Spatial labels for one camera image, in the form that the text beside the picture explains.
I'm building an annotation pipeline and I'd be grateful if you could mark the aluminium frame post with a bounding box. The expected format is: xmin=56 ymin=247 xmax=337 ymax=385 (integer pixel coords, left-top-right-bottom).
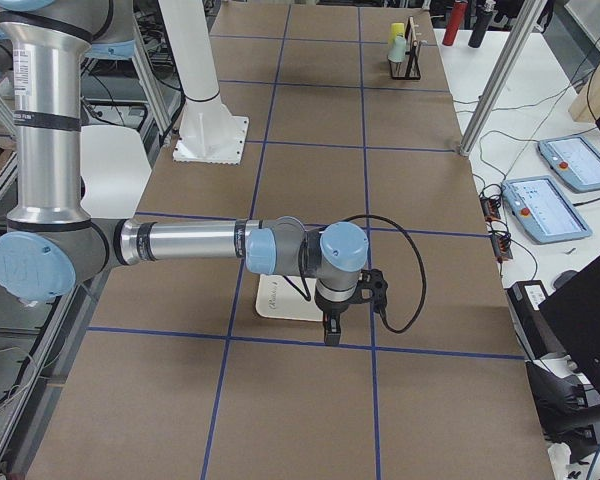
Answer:
xmin=458 ymin=0 xmax=546 ymax=157

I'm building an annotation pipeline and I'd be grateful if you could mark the blue teach pendant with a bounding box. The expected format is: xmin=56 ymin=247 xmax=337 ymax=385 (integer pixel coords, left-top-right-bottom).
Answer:
xmin=502 ymin=176 xmax=592 ymax=244
xmin=538 ymin=135 xmax=600 ymax=193

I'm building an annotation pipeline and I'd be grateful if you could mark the red bottle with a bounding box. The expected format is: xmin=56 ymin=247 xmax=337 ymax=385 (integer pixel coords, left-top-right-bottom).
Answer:
xmin=442 ymin=0 xmax=468 ymax=46

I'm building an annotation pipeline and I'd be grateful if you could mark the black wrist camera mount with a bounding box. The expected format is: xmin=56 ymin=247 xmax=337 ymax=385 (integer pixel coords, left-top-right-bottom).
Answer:
xmin=351 ymin=269 xmax=388 ymax=320

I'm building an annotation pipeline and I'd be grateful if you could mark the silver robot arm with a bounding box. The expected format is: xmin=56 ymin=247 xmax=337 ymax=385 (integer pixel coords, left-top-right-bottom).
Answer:
xmin=0 ymin=1 xmax=380 ymax=346

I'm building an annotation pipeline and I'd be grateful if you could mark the black laptop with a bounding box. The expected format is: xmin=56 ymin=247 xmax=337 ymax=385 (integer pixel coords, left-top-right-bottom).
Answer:
xmin=539 ymin=255 xmax=600 ymax=393

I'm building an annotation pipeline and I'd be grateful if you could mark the white camera pedestal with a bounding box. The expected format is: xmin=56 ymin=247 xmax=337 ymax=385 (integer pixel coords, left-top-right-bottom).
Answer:
xmin=159 ymin=0 xmax=249 ymax=165

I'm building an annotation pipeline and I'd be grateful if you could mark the green plastic cup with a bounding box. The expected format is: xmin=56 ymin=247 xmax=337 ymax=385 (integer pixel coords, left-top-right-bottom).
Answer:
xmin=387 ymin=35 xmax=407 ymax=64

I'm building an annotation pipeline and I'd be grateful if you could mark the far blue teach pendant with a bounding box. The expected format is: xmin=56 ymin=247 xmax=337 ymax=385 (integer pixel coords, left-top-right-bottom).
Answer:
xmin=538 ymin=135 xmax=600 ymax=193

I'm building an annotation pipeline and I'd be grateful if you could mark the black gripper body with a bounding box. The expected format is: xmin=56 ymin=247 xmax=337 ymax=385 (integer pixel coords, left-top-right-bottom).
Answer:
xmin=315 ymin=289 xmax=360 ymax=318

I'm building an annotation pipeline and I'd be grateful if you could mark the yellow plastic cup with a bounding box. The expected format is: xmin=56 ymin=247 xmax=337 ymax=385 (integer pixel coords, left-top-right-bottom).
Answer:
xmin=389 ymin=22 xmax=406 ymax=42

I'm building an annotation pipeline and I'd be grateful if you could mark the near blue teach pendant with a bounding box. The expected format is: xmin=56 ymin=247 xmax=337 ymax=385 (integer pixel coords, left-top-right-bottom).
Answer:
xmin=502 ymin=176 xmax=592 ymax=244

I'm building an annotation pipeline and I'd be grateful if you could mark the black coiled camera cable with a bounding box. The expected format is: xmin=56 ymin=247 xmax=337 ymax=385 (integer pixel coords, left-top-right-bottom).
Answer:
xmin=285 ymin=214 xmax=428 ymax=334

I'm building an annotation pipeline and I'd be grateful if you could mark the black wire cup rack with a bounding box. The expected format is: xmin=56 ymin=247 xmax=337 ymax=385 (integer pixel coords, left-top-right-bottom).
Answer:
xmin=387 ymin=16 xmax=423 ymax=81

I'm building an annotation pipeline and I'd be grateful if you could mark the black bottle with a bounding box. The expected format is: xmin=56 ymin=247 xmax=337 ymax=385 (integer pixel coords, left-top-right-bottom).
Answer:
xmin=468 ymin=0 xmax=496 ymax=48

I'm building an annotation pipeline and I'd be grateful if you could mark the cream rabbit tray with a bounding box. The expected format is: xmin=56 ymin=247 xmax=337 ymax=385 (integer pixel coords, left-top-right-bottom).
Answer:
xmin=255 ymin=275 xmax=323 ymax=322

